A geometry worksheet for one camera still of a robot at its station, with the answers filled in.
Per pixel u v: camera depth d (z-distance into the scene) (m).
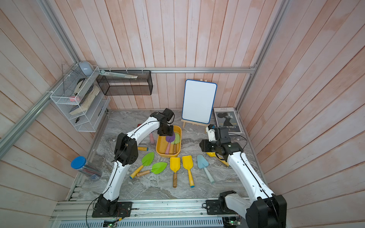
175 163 0.90
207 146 0.72
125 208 0.73
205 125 1.01
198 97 0.93
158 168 0.88
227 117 1.11
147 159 0.91
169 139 1.01
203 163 0.90
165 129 0.85
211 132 0.73
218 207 0.73
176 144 0.98
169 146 0.96
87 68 0.83
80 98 0.74
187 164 0.89
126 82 1.03
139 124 1.10
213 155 0.93
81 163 0.71
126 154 0.60
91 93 0.84
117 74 0.91
